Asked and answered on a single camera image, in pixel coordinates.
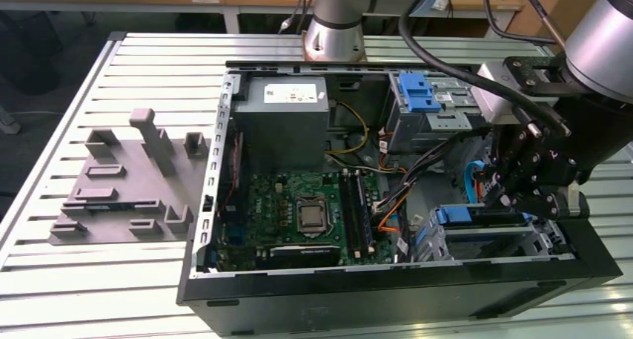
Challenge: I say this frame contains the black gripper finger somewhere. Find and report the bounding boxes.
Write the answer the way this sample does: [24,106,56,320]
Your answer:
[502,186,566,221]
[486,126,541,207]

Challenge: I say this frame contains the blue data wire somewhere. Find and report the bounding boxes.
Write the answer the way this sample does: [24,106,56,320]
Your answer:
[464,159,485,205]

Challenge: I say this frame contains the metal disk bay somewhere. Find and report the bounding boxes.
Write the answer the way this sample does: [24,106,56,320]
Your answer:
[428,203,562,262]

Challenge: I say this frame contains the grey metal drive cage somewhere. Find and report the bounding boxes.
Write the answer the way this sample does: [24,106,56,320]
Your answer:
[386,71,496,154]

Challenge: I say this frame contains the blue drive latch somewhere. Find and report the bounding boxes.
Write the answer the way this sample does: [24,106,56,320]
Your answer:
[398,73,444,113]

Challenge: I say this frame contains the black RAM slot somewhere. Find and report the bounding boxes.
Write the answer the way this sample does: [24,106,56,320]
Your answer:
[340,170,361,257]
[353,169,376,254]

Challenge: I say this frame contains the wooden cabinet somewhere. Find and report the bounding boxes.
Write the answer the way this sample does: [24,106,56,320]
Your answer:
[506,0,612,58]

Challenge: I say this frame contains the CPU socket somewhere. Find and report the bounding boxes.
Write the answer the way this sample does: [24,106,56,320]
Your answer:
[293,194,336,240]

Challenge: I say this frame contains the silver CPU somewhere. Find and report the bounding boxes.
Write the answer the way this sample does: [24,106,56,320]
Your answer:
[298,205,328,231]

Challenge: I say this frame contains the grey power supply unit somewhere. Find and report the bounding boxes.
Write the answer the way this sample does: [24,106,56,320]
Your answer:
[232,74,332,175]

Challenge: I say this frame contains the black PC case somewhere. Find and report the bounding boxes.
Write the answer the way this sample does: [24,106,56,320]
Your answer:
[176,59,624,337]

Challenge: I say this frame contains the green motherboard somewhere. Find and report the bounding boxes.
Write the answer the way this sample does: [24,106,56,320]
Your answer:
[212,168,401,271]

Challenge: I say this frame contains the black graphics card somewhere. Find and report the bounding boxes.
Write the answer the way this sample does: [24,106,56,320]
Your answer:
[256,244,342,269]

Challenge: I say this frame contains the grey parts rack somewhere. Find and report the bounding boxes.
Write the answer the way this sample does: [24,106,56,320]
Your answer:
[48,108,213,247]

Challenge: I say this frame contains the black office chair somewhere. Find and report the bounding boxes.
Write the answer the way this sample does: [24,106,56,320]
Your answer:
[0,10,64,96]

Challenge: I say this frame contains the power wire with black plug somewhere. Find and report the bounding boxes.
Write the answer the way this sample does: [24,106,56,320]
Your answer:
[473,168,498,203]

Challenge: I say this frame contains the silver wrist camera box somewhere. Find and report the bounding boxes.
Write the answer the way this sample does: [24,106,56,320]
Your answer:
[469,63,528,125]

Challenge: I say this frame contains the black wire bundle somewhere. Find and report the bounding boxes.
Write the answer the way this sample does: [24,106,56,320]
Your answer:
[374,128,490,221]

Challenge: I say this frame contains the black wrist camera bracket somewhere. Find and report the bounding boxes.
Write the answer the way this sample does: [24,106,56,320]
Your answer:
[501,55,570,97]

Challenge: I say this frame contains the yellow wire bundle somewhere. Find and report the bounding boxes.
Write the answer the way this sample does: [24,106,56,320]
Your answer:
[324,100,370,157]

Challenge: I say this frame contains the orange wire bundle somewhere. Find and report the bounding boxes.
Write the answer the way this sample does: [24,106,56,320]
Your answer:
[378,196,409,236]

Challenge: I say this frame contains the corrugated black robot cable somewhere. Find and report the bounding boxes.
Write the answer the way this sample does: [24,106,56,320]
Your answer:
[518,0,568,47]

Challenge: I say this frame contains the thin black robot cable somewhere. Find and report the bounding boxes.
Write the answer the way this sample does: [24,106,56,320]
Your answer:
[481,0,565,47]

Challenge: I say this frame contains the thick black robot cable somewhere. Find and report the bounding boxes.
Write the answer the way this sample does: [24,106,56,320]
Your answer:
[397,0,573,138]

